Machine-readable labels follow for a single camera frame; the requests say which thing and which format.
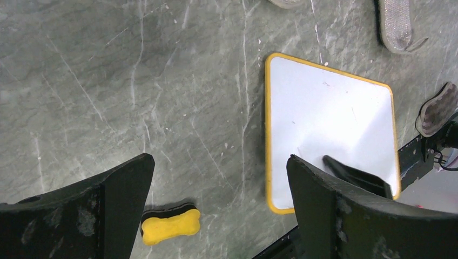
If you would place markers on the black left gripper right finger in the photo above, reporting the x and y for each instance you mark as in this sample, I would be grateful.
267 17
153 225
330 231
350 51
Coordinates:
337 219

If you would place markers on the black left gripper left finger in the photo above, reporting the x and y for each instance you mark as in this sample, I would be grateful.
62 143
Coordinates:
97 217

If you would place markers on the yellow framed whiteboard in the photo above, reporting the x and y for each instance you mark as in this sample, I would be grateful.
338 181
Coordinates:
312 110

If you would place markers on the grey blue scrubbing sponge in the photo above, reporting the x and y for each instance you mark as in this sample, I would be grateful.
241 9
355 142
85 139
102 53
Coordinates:
396 27

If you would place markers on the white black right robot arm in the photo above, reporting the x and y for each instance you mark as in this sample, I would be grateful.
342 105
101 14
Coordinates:
446 137

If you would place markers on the yellow black sponge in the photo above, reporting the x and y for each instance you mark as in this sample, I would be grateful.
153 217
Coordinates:
158 225

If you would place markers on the dark wavy foam sponge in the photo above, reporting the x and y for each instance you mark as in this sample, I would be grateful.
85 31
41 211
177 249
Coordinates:
435 112

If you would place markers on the grey silver scrubbing sponge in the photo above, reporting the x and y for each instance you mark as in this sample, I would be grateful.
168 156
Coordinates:
287 4

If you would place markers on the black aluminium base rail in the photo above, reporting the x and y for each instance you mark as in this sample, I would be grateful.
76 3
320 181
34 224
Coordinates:
413 165

